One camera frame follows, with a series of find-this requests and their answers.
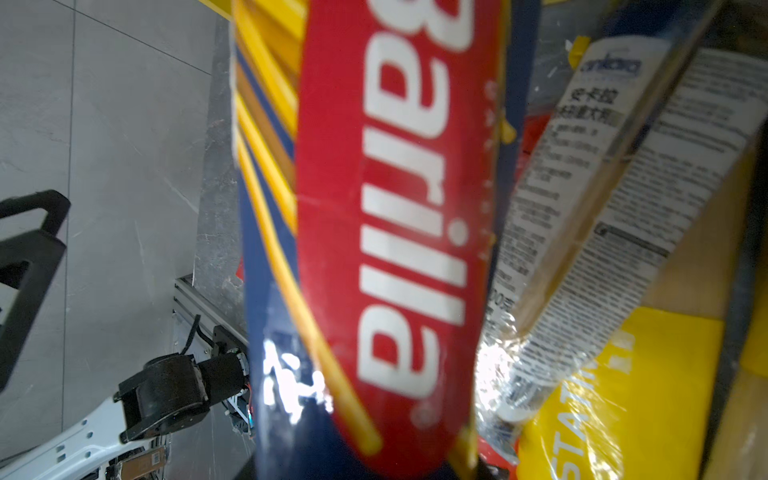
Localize black wire wall rack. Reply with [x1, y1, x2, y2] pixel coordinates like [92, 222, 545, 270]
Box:
[1, 190, 71, 389]

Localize clear spaghetti bag white label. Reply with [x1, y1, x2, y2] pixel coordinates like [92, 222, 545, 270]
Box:
[475, 35, 767, 458]

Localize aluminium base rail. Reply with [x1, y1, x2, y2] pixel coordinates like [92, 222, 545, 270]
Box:
[173, 275, 248, 358]

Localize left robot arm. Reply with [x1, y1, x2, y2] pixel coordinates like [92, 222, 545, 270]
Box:
[1, 348, 248, 479]

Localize yellow top spaghetti bag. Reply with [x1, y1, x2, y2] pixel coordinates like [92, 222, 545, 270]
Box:
[645, 145, 767, 479]

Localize blue Barilla spaghetti box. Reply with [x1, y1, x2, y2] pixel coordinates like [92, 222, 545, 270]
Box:
[231, 1, 541, 479]

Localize yellow short spaghetti bag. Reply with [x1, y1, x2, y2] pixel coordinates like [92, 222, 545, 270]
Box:
[516, 307, 724, 479]

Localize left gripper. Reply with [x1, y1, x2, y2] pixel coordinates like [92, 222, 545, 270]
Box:
[113, 342, 249, 444]

